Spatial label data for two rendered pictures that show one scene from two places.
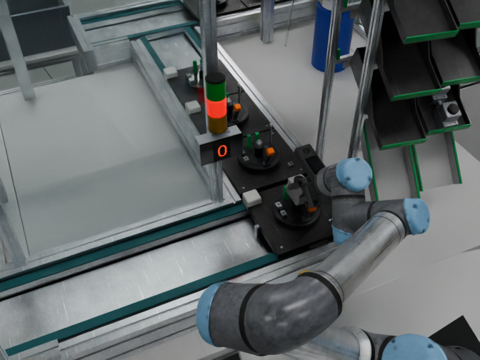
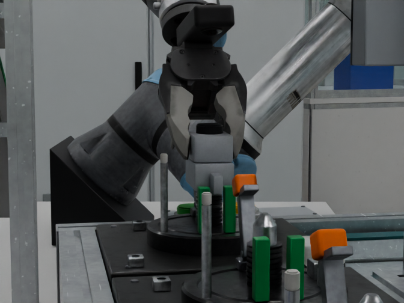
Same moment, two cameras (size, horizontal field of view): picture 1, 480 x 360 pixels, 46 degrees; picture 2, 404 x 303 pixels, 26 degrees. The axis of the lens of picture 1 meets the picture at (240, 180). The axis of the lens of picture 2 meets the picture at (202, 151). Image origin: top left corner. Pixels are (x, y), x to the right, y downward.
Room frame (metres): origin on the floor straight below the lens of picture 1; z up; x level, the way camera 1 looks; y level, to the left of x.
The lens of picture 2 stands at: (2.06, 0.06, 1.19)
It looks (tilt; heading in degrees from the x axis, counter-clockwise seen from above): 7 degrees down; 194
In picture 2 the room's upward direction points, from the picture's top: straight up
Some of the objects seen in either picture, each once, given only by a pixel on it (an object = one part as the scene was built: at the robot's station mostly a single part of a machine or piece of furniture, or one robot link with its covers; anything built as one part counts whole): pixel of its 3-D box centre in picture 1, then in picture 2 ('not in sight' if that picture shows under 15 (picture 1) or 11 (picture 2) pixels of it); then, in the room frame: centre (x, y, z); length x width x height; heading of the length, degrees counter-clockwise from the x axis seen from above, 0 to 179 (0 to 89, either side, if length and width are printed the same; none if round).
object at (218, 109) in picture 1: (216, 104); not in sight; (1.15, 0.06, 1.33); 0.05 x 0.05 x 0.05
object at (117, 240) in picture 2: (296, 213); (208, 249); (1.11, -0.16, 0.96); 0.24 x 0.24 x 0.02; 24
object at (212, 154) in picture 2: (296, 186); (210, 156); (1.12, -0.16, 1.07); 0.08 x 0.04 x 0.07; 24
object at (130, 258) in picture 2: not in sight; (135, 260); (1.24, -0.21, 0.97); 0.02 x 0.02 x 0.01; 24
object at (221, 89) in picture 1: (216, 87); not in sight; (1.15, 0.06, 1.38); 0.05 x 0.05 x 0.05
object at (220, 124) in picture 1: (217, 120); not in sight; (1.15, 0.06, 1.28); 0.05 x 0.05 x 0.05
